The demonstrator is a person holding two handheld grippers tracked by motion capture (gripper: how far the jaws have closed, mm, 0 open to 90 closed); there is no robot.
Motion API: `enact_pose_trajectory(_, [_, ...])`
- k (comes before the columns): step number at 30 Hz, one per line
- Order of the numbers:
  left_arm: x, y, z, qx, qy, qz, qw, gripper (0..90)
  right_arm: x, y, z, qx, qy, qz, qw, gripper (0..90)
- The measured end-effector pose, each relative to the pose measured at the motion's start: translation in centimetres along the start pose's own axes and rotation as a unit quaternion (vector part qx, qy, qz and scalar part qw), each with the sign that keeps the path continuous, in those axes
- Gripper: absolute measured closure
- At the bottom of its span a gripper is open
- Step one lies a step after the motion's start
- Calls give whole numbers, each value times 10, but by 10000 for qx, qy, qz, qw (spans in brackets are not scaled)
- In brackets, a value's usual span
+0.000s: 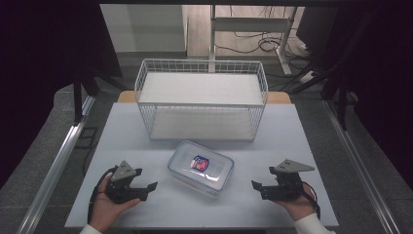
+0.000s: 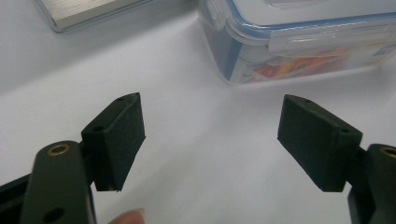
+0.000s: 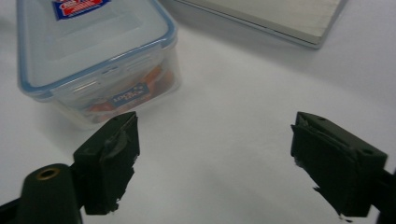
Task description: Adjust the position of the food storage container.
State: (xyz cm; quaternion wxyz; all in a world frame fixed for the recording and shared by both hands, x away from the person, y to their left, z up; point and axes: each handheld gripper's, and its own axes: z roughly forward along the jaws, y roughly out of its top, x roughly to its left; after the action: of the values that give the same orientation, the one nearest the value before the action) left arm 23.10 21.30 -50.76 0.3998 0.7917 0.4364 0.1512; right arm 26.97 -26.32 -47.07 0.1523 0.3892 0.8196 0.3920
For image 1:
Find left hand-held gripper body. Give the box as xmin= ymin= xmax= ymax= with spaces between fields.
xmin=104 ymin=160 xmax=147 ymax=206

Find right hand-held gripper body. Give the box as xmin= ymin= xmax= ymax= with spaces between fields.
xmin=260 ymin=158 xmax=316 ymax=201

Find person's right hand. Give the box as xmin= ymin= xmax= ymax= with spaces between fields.
xmin=275 ymin=182 xmax=318 ymax=222

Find person's left hand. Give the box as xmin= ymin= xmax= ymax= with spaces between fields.
xmin=88 ymin=175 xmax=141 ymax=234

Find clear plastic lidded container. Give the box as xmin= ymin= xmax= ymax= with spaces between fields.
xmin=167 ymin=139 xmax=236 ymax=198

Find wooden table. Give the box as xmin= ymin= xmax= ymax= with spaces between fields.
xmin=116 ymin=90 xmax=292 ymax=105

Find white power strip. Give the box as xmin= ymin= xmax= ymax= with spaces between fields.
xmin=298 ymin=70 xmax=316 ymax=84

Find black tripod stand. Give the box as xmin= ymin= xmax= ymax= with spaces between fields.
xmin=279 ymin=6 xmax=383 ymax=131

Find dark curtain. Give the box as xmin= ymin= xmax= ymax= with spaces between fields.
xmin=0 ymin=0 xmax=124 ymax=191
xmin=295 ymin=0 xmax=413 ymax=183

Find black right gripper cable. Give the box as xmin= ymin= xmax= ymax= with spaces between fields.
xmin=301 ymin=180 xmax=322 ymax=220

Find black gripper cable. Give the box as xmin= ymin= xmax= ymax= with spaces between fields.
xmin=87 ymin=166 xmax=119 ymax=226
xmin=301 ymin=180 xmax=322 ymax=220

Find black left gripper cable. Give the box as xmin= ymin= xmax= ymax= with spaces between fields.
xmin=87 ymin=166 xmax=119 ymax=226

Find aluminium frame rail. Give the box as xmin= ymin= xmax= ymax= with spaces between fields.
xmin=322 ymin=98 xmax=402 ymax=234
xmin=16 ymin=95 xmax=97 ymax=234

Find white wire two-tier rack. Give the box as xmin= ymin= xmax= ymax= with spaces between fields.
xmin=133 ymin=58 xmax=270 ymax=143

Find black floor cables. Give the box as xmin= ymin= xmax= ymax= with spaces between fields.
xmin=213 ymin=5 xmax=310 ymax=60

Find white metal desk frame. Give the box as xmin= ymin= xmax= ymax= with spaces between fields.
xmin=208 ymin=4 xmax=299 ymax=76

